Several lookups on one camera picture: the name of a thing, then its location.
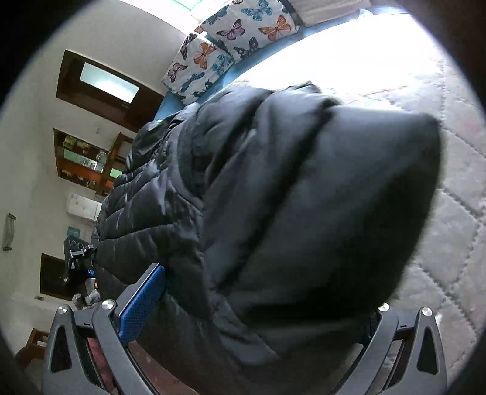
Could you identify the left butterfly print pillow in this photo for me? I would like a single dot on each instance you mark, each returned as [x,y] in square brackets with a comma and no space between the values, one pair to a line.
[197,59]

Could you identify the black puffer jacket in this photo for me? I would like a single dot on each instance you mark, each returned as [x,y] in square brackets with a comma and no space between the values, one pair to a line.
[283,220]

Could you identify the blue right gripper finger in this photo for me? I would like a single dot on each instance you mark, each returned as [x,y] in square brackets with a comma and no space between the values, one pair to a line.
[136,303]

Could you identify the right butterfly print pillow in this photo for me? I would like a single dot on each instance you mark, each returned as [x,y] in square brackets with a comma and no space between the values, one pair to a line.
[245,27]

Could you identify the dark wooden door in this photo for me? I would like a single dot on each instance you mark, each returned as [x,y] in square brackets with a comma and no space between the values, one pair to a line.
[103,91]

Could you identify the butterfly print pillow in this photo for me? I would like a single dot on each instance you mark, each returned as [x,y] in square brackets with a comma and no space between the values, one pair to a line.
[245,27]
[197,59]

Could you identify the plain grey pillow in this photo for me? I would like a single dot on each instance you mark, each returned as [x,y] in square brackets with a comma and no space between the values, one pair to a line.
[314,12]

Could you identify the wooden wall shelf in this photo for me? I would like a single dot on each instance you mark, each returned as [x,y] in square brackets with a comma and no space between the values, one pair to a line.
[90,166]

